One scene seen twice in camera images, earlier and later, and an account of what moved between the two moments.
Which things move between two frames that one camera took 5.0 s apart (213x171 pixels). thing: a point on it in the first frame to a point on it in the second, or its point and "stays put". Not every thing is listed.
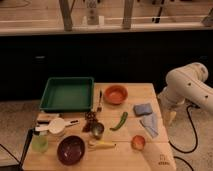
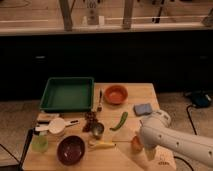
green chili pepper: x=124 y=118 stays put
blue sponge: x=142 y=109 stays put
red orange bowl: x=116 y=94 stays put
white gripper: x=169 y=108 to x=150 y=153
